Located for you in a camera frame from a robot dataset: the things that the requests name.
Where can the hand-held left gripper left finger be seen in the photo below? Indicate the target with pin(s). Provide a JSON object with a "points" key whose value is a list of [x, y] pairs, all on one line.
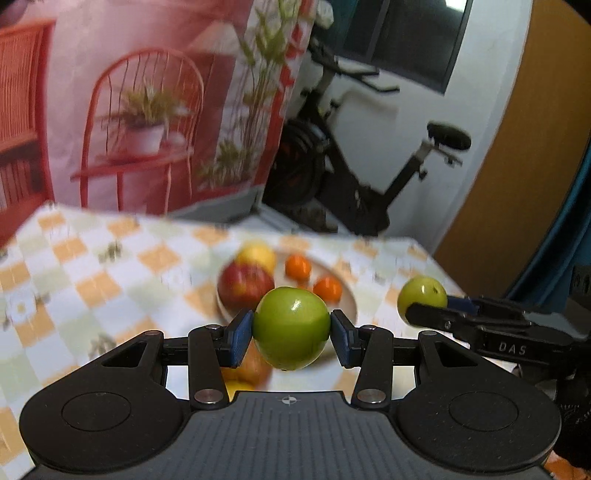
{"points": [[240, 341]]}

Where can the green apple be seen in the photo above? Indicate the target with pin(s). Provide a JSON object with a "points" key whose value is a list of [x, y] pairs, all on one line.
{"points": [[291, 323]]}

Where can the yellow-orange citrus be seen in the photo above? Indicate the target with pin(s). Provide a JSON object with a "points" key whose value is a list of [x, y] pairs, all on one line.
{"points": [[236, 388]]}

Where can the teal curtain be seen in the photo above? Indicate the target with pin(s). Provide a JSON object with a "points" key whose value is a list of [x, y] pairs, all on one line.
{"points": [[572, 230]]}

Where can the dark window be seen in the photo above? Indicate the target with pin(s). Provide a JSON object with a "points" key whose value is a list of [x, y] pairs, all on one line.
{"points": [[415, 37]]}

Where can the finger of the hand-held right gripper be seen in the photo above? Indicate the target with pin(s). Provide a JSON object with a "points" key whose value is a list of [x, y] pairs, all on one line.
{"points": [[438, 318], [461, 303]]}

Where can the yellow-green apple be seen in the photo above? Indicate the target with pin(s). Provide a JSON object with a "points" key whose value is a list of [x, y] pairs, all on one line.
{"points": [[420, 290]]}

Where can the wooden door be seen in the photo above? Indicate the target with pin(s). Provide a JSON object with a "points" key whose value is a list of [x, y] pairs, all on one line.
{"points": [[508, 184]]}

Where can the brown pear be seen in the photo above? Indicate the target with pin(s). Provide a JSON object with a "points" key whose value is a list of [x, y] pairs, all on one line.
{"points": [[251, 369]]}

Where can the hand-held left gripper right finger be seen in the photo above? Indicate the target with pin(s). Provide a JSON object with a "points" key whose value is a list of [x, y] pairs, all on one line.
{"points": [[342, 341]]}

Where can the printed pink backdrop cloth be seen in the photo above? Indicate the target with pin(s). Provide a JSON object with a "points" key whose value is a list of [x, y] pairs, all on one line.
{"points": [[138, 69]]}

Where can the yellow lemon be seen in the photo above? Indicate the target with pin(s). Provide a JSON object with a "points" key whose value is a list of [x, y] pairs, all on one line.
{"points": [[258, 254]]}

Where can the beige plate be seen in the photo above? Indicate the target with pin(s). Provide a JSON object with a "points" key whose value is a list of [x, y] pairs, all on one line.
{"points": [[347, 300]]}

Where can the red apple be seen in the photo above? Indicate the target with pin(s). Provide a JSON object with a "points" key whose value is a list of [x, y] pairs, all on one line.
{"points": [[242, 284]]}

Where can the orange mandarin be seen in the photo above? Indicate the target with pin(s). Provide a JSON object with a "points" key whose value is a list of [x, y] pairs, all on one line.
{"points": [[328, 288], [298, 267]]}

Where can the checkered floral tablecloth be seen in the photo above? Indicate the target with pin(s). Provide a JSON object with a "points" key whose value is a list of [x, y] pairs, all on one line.
{"points": [[92, 286]]}

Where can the black exercise bike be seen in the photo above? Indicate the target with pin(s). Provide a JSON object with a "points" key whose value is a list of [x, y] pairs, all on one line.
{"points": [[351, 184]]}

